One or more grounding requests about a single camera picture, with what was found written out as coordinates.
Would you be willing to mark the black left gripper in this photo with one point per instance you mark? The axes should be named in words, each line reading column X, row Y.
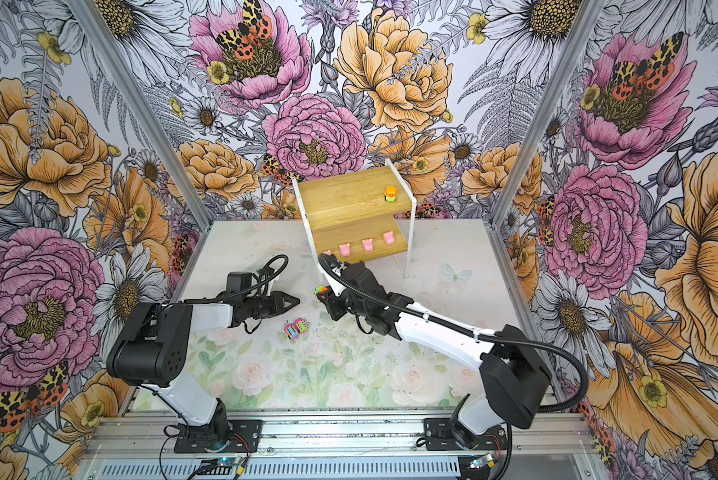
column 278, row 299

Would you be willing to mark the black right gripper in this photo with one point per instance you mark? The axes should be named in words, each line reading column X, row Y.
column 333, row 308

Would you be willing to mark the orange green toy car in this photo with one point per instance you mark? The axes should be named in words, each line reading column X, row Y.
column 390, row 193

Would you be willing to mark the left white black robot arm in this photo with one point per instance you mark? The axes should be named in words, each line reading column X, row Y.
column 151, row 352

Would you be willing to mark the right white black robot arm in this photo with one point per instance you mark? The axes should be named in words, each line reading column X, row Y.
column 512, row 375

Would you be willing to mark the white wooden two-tier shelf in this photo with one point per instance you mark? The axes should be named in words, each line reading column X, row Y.
column 350, row 207

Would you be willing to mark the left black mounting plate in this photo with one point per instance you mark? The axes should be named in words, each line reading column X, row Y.
column 236, row 437

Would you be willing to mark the black mounting plate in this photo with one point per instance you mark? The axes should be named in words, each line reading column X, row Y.
column 236, row 437
column 440, row 434

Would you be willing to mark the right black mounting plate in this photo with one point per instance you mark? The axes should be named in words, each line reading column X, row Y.
column 440, row 434

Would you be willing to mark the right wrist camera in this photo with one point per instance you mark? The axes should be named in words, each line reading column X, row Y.
column 333, row 269

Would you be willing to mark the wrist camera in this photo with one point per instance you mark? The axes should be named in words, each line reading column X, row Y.
column 237, row 282
column 333, row 269

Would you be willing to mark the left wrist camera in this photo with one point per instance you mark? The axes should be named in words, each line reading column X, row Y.
column 237, row 282

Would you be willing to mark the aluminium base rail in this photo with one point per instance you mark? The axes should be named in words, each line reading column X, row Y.
column 290, row 434

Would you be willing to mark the white vented cable duct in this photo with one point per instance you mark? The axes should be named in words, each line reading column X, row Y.
column 291, row 468

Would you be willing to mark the aluminium left corner post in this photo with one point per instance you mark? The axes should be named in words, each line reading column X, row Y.
column 113, row 58

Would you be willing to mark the aluminium corner post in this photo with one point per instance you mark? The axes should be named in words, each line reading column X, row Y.
column 113, row 58
column 575, row 45

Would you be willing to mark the aluminium right corner post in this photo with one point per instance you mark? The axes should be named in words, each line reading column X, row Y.
column 575, row 45

